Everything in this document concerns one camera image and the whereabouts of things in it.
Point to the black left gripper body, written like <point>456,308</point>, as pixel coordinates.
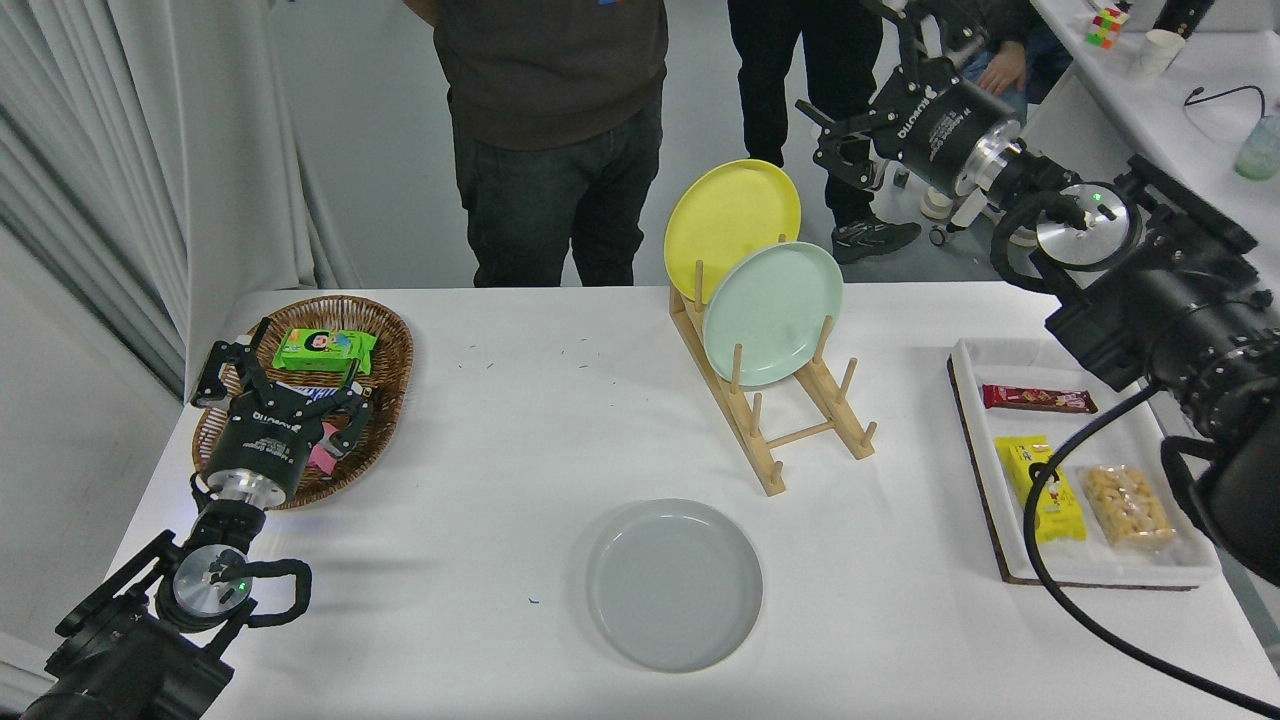
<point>262,445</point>

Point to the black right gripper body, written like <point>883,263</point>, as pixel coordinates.
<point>940,130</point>

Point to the grey plate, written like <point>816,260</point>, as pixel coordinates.
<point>675,585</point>

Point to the standing person's forearm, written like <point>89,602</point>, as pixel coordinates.
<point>422,10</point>

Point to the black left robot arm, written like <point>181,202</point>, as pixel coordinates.
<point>120,665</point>

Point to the yellow plate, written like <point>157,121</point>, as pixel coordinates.
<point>725,220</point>

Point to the mint green plate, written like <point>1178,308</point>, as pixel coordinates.
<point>775,315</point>

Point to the wooden plate rack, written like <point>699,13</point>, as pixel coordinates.
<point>772,480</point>

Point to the jeans person's hand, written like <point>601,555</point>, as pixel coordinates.
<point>1005,70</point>

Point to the dark blue snack bar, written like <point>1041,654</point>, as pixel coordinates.
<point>300,388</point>

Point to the pink snack pack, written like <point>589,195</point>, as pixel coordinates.
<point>322,458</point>

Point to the green snack pack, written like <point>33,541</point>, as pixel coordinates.
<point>325,350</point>

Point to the brown wicker basket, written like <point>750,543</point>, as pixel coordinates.
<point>390,340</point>

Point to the person in blue jeans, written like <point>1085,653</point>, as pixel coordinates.
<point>1000,18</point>

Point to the person in black trousers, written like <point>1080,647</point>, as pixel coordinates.
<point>780,70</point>

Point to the colourful puzzle cube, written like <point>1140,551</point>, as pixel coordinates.
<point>1105,28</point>

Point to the white paper cup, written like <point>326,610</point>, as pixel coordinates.
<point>1155,55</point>

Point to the white curtain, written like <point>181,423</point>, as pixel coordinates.
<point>150,150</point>

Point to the white side desk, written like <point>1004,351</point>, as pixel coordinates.
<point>1200,130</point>

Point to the red snack bar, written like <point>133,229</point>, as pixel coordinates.
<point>1040,399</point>

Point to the person standing in brown top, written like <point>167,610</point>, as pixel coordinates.
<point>550,80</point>

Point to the green translucent bottle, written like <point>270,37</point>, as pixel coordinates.
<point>1260,150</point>

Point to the white tray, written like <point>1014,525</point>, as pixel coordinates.
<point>1100,440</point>

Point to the yellow snack pack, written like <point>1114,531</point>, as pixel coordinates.
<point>1060,510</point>

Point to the clear bag of puffed snack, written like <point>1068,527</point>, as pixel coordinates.
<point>1130,505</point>

